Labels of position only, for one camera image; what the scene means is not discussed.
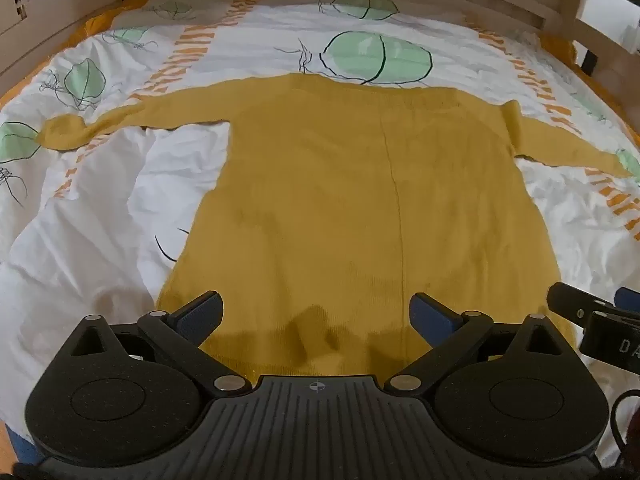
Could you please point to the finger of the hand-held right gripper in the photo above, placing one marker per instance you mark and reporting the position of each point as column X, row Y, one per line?
column 575, row 305

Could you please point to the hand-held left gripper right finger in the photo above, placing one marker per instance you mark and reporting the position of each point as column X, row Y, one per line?
column 430, row 312

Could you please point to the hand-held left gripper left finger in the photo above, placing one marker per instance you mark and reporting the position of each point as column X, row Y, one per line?
column 201, row 310

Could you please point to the yellow knit sweater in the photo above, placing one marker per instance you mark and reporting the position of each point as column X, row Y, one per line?
column 345, row 200

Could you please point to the white printed duvet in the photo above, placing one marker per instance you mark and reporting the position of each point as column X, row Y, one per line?
column 85, row 240

